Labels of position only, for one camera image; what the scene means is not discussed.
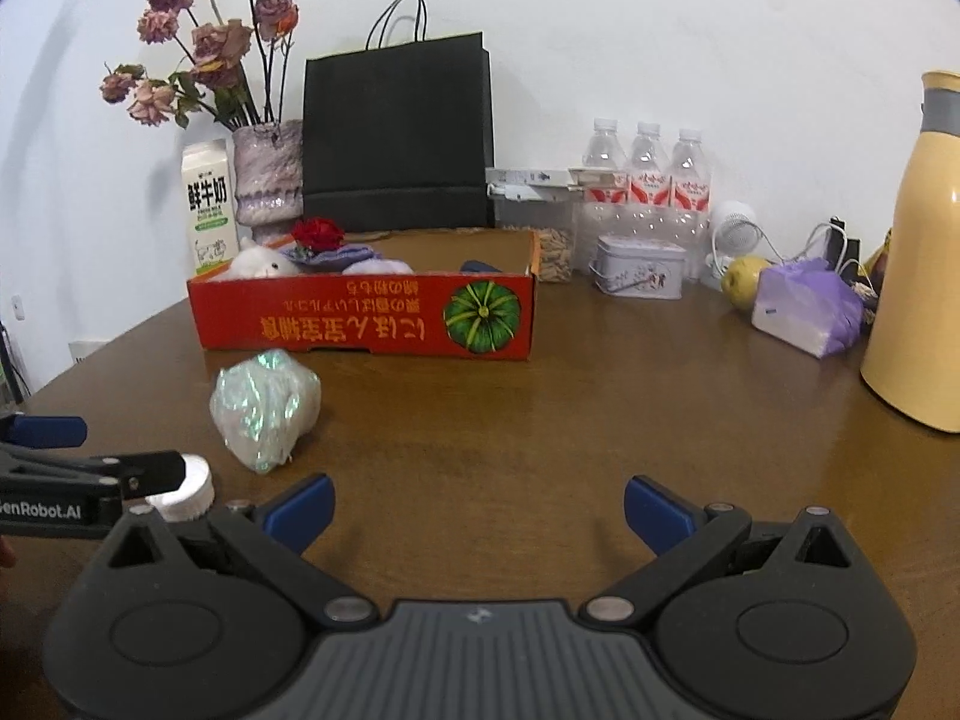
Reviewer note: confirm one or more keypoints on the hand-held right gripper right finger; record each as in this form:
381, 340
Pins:
660, 516

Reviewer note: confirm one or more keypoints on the white mask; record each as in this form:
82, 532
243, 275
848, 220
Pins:
191, 499

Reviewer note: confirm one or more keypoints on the purple mottled ceramic vase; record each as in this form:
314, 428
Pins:
266, 172

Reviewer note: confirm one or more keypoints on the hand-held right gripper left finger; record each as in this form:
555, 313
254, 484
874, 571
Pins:
300, 516

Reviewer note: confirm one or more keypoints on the small white fan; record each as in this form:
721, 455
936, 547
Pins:
735, 229

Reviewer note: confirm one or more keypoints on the pale printed tin box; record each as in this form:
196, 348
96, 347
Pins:
637, 270

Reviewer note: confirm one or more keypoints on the white green milk carton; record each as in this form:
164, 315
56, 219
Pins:
210, 210

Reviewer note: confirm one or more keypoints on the yellow white plush toy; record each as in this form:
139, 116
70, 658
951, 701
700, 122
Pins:
259, 262

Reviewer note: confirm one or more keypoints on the black power adapter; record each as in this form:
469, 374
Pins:
838, 240

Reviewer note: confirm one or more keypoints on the colourful snack packet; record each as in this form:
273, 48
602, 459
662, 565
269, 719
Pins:
879, 262

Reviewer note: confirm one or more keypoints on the red cardboard box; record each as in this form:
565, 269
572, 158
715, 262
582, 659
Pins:
337, 322

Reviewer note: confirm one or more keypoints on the purple tissue pack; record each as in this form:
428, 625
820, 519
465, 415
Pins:
806, 307

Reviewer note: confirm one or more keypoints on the dried pink rose bouquet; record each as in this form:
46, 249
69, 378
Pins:
217, 41

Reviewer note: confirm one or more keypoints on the black paper bag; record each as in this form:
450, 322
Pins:
397, 135

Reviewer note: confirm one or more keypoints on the dark blue zip case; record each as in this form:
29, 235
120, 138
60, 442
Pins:
480, 267

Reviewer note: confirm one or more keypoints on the green apple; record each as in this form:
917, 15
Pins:
742, 281

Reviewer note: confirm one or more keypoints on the red artificial flower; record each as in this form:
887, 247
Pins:
316, 232

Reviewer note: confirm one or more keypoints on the white flat carton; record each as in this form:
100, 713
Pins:
525, 178

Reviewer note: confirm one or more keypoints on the white wall socket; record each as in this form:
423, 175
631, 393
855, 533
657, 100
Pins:
16, 307

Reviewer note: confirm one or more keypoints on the clear water bottle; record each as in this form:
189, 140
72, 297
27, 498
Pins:
649, 157
604, 146
690, 165

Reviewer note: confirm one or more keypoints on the yellow thermos jug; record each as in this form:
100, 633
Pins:
922, 277

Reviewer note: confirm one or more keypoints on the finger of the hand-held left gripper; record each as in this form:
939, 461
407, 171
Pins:
49, 430
154, 472

